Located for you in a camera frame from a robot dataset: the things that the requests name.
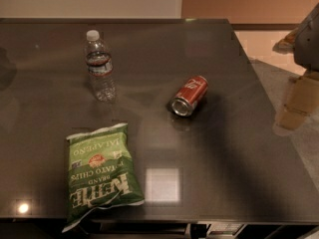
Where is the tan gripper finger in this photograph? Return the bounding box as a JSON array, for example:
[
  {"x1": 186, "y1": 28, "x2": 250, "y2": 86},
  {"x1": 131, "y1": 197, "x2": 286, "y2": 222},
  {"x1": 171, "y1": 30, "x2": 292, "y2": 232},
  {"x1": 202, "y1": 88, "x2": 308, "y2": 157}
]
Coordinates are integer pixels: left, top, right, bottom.
[{"x1": 274, "y1": 72, "x2": 319, "y2": 130}]

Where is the red coke can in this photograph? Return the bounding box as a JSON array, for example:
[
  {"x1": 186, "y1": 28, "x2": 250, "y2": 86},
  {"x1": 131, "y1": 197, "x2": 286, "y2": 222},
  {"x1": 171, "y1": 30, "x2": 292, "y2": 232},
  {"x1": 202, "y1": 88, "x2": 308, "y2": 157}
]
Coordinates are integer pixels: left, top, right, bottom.
[{"x1": 170, "y1": 76, "x2": 208, "y2": 117}]

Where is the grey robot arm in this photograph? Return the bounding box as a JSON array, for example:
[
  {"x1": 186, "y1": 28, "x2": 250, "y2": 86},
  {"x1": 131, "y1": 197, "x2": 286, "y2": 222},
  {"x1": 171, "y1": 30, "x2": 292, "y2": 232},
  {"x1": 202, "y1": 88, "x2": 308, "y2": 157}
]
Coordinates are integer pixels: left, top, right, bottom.
[{"x1": 273, "y1": 4, "x2": 319, "y2": 136}]

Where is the clear plastic water bottle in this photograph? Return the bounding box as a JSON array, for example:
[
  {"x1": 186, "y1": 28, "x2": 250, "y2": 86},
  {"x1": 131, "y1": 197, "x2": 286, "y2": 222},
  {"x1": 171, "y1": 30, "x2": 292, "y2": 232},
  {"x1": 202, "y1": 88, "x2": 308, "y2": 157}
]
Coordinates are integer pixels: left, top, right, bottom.
[{"x1": 85, "y1": 30, "x2": 116, "y2": 103}]

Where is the green kettle chips bag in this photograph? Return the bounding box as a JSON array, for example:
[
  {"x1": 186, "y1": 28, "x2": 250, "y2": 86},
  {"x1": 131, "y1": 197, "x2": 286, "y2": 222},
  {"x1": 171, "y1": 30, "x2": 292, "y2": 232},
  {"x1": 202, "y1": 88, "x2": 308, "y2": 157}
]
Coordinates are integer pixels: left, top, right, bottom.
[{"x1": 64, "y1": 123, "x2": 145, "y2": 231}]

